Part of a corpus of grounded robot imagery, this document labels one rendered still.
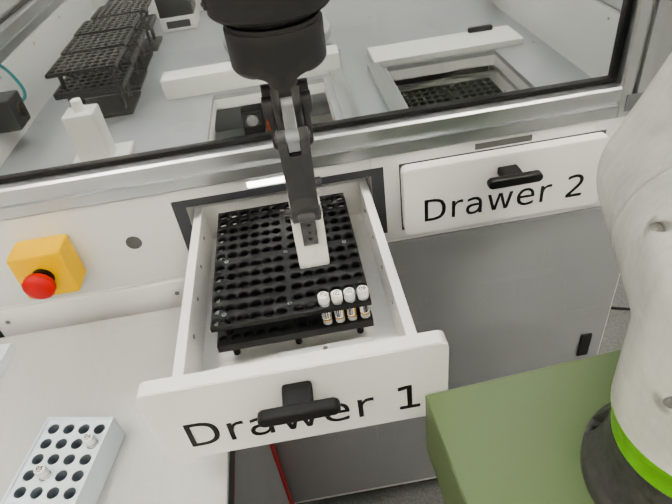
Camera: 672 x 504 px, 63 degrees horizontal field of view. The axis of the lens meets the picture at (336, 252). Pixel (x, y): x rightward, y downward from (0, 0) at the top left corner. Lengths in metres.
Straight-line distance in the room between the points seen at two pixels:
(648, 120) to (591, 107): 0.35
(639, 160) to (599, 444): 0.23
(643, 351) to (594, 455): 0.15
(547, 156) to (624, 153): 0.33
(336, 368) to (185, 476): 0.25
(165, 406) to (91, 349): 0.34
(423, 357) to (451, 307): 0.44
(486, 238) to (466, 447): 0.43
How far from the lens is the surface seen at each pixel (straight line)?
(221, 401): 0.54
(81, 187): 0.78
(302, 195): 0.45
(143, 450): 0.72
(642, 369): 0.41
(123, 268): 0.86
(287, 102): 0.43
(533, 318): 1.05
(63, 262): 0.81
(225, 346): 0.63
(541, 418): 0.56
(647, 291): 0.39
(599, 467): 0.51
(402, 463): 1.33
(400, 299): 0.60
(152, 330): 0.85
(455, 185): 0.78
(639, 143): 0.49
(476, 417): 0.55
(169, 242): 0.81
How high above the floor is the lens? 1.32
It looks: 39 degrees down
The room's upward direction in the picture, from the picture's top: 9 degrees counter-clockwise
